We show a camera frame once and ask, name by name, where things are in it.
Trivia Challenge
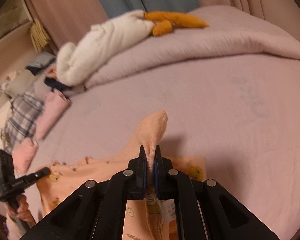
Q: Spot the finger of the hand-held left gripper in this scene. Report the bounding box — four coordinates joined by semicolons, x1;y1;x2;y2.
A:
14;167;51;188

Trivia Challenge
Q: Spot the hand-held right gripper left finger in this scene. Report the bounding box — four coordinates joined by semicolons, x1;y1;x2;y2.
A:
19;145;148;240

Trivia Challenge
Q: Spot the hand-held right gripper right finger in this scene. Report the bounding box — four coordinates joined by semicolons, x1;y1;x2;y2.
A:
154;145;280;240

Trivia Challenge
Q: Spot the orange printed baby shirt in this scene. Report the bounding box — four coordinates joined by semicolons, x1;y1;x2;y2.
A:
36;110;206;240

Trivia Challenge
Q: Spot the person's left forearm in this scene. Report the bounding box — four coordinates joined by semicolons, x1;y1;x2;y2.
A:
5;211;37;240

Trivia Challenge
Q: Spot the person's left hand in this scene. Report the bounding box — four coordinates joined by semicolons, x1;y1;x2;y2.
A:
8;194;32;222

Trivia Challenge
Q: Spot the folded salmon pink garment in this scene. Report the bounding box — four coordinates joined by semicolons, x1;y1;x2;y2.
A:
12;139;39;176

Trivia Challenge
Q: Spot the plaid pillow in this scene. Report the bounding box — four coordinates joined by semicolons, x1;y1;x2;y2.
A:
4;92;45;153

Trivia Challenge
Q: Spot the bed with lilac sheet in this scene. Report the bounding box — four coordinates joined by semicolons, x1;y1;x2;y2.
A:
0;52;300;240

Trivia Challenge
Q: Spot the cream spotted plush toy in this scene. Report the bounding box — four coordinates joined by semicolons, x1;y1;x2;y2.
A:
0;70;24;103

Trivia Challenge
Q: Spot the navy garment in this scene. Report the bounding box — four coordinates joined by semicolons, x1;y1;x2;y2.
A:
44;77;73;92

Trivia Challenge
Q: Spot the peach garment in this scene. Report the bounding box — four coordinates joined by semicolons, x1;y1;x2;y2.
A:
45;64;58;79

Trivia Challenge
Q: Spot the white goose plush toy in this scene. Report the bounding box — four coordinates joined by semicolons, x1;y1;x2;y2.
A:
57;10;210;87

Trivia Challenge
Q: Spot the lilac duvet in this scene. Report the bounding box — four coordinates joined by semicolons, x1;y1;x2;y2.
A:
84;5;300;91

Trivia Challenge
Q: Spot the straw fringed hanging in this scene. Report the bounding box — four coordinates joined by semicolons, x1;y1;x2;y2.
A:
29;19;51;52

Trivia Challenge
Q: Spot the beige headboard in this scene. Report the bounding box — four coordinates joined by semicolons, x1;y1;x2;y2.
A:
0;0;33;49

